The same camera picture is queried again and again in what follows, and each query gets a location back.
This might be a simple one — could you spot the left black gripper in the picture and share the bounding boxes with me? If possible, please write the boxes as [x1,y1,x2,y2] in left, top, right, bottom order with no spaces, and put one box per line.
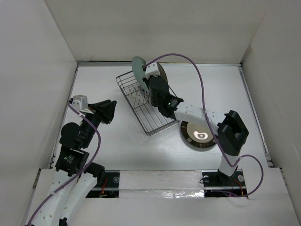
[82,99,116,147]

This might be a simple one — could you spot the green flower plate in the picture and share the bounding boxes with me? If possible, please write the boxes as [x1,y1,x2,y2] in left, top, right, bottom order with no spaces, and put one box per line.
[131,56,149,92]

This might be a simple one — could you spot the grey tree pattern plate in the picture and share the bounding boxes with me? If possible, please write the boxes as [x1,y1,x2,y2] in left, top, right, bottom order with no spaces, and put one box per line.
[155,63,168,88]

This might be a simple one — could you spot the dark striped rim plate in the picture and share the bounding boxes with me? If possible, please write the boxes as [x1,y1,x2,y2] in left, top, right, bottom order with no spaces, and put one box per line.
[180,121,216,150]

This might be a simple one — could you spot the blue floral plate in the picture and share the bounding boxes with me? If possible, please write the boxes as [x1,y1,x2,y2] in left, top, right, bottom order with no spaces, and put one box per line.
[141,89,151,102]

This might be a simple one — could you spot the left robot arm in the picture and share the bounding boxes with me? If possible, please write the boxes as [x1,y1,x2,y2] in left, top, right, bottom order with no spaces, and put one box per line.
[27,95,117,226]

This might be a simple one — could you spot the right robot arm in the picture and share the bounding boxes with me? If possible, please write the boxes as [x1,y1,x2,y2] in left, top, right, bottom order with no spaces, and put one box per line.
[143,76,249,185]

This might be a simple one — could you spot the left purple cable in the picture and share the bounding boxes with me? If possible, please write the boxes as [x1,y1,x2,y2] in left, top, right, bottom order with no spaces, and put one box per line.
[24,101,103,226]

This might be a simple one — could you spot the purple cable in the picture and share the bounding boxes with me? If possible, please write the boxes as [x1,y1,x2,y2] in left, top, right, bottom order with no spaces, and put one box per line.
[145,53,264,197]
[24,101,103,226]

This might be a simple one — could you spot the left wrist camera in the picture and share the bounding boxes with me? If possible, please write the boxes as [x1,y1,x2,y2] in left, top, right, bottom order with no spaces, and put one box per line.
[71,95,90,113]

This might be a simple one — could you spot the wire dish rack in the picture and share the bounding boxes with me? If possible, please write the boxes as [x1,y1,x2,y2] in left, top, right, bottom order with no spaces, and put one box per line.
[116,71,179,137]

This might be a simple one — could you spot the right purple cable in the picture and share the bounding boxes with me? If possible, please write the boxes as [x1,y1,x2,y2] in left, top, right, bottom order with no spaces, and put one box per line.
[145,53,264,197]

